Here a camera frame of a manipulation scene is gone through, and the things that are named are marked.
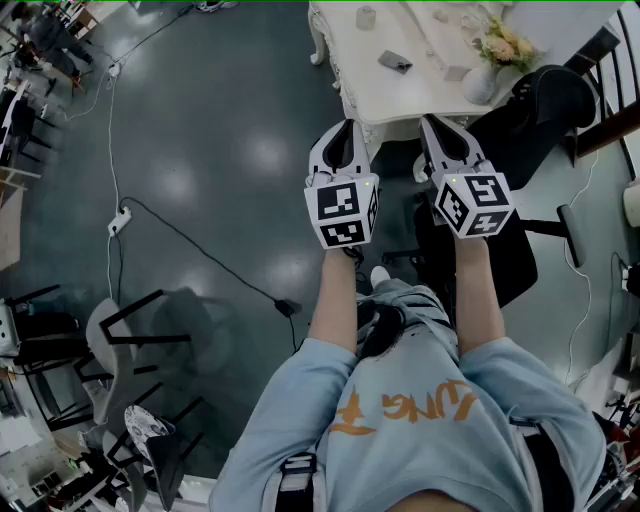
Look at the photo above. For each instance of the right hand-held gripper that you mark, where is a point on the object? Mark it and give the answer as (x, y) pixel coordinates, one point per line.
(475, 205)

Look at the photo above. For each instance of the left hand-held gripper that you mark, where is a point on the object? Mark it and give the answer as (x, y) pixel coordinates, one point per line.
(345, 210)

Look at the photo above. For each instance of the person's left forearm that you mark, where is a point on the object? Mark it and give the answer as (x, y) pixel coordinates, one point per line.
(335, 300)

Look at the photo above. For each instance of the person's right forearm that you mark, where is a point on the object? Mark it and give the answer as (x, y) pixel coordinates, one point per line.
(480, 300)

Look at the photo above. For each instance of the white ornate table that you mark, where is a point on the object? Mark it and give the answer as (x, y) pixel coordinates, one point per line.
(400, 97)

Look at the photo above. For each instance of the white round vase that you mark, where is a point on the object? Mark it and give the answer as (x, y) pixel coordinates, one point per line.
(479, 86)

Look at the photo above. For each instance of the black office chair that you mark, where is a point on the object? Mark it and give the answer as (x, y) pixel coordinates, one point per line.
(550, 100)

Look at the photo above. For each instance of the pale yellow flower bouquet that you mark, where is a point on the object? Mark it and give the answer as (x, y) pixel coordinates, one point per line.
(507, 47)

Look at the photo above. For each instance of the person's white shoe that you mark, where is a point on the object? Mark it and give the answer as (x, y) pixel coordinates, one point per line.
(380, 276)

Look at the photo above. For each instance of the black power adapter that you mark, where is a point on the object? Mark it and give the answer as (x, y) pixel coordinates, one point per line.
(286, 306)

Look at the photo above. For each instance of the person's blue jeans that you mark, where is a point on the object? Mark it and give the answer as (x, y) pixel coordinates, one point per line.
(417, 310)

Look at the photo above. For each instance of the white power strip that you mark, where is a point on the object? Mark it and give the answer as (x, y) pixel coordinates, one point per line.
(114, 70)
(120, 220)

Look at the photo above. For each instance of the person's light blue shirt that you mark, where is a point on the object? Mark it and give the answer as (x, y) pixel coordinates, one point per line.
(425, 440)

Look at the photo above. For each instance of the patterned cushion chair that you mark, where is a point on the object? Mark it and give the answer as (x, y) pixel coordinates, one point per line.
(145, 425)

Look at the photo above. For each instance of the wooden board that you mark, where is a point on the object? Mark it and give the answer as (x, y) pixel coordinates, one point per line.
(10, 225)

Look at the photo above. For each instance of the grey chair black frame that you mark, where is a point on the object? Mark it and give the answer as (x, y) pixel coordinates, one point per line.
(107, 340)

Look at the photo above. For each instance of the black metal frame table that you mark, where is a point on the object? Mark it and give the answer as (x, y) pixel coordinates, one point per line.
(45, 325)

